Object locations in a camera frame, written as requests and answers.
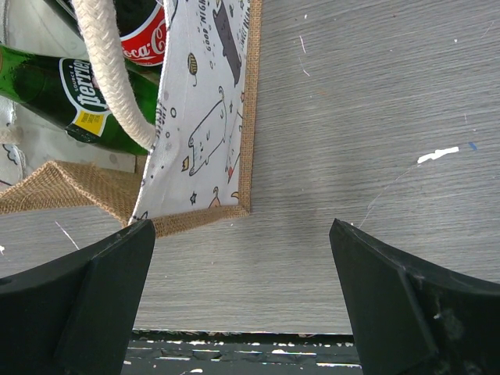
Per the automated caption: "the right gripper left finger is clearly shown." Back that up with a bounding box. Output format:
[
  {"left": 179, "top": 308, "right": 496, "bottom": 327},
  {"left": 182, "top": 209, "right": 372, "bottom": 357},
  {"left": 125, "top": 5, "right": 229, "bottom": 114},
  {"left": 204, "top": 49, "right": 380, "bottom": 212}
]
[{"left": 1, "top": 220, "right": 155, "bottom": 374}]

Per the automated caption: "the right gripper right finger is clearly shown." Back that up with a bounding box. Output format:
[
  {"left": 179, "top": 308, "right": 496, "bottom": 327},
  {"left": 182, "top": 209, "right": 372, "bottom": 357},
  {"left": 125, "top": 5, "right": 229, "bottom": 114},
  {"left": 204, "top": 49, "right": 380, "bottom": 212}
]
[{"left": 329, "top": 220, "right": 499, "bottom": 374}]

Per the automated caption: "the canvas tote bag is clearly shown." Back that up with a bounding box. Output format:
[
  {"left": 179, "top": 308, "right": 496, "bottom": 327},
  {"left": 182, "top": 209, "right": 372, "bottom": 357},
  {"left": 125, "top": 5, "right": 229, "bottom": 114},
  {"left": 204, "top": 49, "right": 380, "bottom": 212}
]
[{"left": 1, "top": 1, "right": 262, "bottom": 237}]

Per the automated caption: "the green bottle yellow label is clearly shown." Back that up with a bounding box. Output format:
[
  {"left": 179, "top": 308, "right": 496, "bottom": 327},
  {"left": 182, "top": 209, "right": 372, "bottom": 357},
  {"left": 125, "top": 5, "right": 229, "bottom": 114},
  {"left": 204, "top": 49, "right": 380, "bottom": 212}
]
[{"left": 1, "top": 45, "right": 148, "bottom": 155}]

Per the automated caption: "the cola glass bottle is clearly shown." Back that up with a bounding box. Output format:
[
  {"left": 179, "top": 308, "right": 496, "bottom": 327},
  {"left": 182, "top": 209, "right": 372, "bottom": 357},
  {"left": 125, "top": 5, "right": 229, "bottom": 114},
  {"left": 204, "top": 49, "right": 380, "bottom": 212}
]
[{"left": 114, "top": 0, "right": 166, "bottom": 71}]

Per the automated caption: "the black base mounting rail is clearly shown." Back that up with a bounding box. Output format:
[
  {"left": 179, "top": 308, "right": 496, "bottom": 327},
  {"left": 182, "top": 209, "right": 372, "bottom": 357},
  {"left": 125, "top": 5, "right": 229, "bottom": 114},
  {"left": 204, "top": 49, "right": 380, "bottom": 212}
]
[{"left": 121, "top": 330, "right": 363, "bottom": 374}]

